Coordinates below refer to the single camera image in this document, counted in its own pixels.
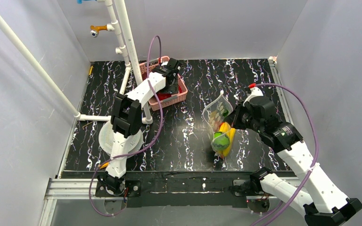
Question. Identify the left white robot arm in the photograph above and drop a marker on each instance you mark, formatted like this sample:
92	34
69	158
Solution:
127	119

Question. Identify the green toy watermelon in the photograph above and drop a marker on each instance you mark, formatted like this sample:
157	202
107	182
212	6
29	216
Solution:
220	142

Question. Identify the yellow toy bananas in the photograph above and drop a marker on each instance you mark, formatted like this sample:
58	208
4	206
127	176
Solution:
225	128

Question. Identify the clear polka dot zip bag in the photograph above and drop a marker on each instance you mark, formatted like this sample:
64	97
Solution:
208	113

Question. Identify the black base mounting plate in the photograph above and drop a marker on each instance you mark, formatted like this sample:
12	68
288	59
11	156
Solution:
197	188

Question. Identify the white PVC pipe frame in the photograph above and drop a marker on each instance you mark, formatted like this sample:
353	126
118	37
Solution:
43	68

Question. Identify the orange toy faucet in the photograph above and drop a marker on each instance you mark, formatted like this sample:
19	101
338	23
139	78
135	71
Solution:
95	30

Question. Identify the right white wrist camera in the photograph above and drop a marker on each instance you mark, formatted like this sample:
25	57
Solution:
253	91

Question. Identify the orange toy carrot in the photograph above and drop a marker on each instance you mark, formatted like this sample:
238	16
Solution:
222	114

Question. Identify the orange handled screwdriver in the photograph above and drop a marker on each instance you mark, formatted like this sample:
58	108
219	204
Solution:
104	165

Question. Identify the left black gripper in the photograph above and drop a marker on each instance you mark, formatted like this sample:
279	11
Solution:
171	82

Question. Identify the pink plastic basket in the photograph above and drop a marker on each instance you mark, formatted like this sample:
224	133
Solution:
175	94

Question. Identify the red toy pepper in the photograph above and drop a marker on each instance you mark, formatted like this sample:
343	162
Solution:
163	96

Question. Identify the blue toy faucet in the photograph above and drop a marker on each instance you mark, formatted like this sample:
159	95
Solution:
82	1

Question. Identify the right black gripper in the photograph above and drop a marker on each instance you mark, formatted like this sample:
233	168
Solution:
232	115

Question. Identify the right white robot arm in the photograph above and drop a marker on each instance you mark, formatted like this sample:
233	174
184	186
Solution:
317	198

